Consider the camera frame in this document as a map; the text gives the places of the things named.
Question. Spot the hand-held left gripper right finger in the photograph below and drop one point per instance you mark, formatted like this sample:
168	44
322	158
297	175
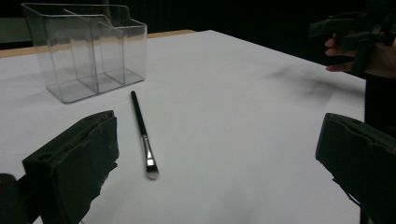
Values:
364	161

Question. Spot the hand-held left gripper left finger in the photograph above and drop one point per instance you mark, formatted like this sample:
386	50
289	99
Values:
71	161

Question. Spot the black makeup brush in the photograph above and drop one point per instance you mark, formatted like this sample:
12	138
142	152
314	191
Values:
139	115

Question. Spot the clear acrylic organizer box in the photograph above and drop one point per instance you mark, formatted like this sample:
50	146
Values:
93	62

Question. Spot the white table mat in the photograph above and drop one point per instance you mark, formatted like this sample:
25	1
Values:
233	124

